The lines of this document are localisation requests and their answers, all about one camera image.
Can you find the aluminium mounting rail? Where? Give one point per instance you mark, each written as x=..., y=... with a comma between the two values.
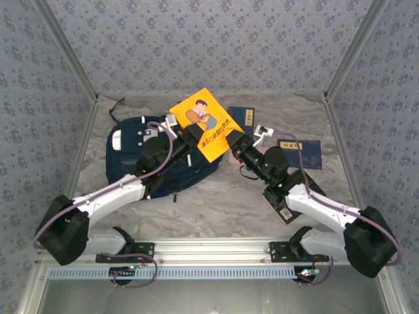
x=212, y=250

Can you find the blue book narrow yellow label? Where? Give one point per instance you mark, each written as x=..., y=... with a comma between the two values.
x=239, y=119

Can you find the blue book wide yellow label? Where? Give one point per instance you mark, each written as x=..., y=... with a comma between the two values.
x=311, y=157

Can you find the aluminium wall edge rail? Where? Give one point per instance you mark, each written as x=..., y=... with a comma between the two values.
x=278, y=94

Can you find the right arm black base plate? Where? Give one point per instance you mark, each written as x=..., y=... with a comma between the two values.
x=278, y=253

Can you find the grey metal panel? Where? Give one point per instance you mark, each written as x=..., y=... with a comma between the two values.
x=212, y=297

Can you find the pink pencil case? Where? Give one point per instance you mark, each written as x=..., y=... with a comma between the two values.
x=233, y=160

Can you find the aluminium side rail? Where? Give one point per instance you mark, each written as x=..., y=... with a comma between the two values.
x=88, y=131
x=343, y=153

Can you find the aluminium frame leg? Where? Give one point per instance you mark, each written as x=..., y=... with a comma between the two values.
x=31, y=294
x=391, y=294

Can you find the navy blue backpack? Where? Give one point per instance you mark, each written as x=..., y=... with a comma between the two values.
x=124, y=163

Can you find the black barcode package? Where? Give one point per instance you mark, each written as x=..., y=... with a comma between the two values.
x=284, y=214

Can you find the aluminium frame post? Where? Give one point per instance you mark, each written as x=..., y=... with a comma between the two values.
x=357, y=49
x=65, y=49

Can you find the yellow cartoon cover book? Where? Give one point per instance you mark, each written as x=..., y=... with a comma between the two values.
x=196, y=111

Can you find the small black control board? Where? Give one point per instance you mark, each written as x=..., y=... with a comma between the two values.
x=122, y=272
x=307, y=274

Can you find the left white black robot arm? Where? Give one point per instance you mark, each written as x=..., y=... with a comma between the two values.
x=108, y=196

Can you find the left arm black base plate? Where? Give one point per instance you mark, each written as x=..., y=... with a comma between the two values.
x=145, y=250

